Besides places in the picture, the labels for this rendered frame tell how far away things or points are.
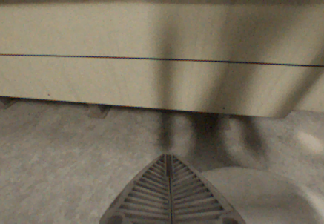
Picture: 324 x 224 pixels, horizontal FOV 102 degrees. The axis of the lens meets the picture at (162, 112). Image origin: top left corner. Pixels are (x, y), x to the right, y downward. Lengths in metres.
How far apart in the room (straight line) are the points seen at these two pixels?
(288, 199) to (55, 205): 0.93
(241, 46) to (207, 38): 0.13
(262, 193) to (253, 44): 0.47
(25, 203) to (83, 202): 0.29
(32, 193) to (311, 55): 1.36
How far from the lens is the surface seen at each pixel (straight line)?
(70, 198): 0.91
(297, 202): 0.55
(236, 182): 0.47
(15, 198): 1.09
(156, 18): 0.55
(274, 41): 0.63
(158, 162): 0.16
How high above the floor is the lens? 0.76
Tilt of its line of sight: 44 degrees down
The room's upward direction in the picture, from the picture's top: 2 degrees counter-clockwise
